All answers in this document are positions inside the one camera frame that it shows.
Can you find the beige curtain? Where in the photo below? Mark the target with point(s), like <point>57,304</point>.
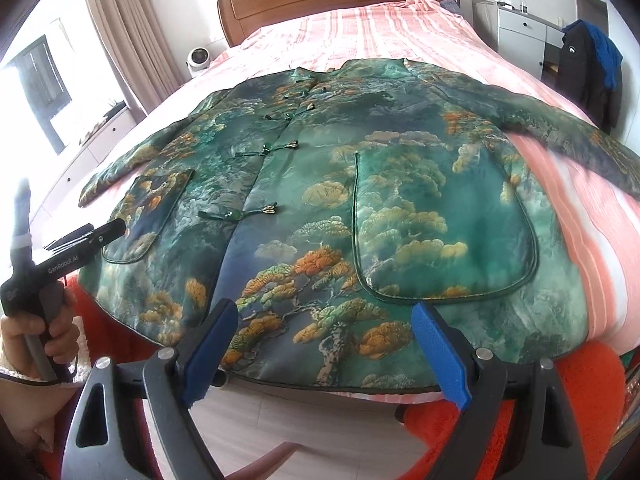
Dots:
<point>125,25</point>

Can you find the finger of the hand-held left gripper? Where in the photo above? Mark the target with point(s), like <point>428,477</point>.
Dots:
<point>102,233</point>

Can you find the person's left forearm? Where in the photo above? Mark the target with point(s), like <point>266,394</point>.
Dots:
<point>20,410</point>

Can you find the white dresser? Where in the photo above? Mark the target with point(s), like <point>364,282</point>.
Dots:
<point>520,30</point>

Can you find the pink striped bed sheet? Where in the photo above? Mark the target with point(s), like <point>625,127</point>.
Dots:
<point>360,35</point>

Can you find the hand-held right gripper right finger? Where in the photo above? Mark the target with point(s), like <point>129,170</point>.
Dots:
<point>440,355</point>

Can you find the orange fuzzy garment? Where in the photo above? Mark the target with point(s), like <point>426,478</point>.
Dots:
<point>590,400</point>

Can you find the white low window cabinet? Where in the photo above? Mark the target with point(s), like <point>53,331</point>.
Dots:
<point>90,155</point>

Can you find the blue hanging garment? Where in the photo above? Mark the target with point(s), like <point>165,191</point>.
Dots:
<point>607,55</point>

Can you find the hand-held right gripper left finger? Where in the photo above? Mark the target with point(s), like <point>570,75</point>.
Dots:
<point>215,355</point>

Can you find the green printed satin jacket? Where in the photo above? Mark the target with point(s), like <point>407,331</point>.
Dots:
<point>320,185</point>

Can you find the white round fan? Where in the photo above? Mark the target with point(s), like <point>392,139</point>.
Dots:
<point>200,62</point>

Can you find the person's left hand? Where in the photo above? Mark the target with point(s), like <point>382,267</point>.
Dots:
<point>15,345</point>

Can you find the window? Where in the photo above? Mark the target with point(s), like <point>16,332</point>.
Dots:
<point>35,85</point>

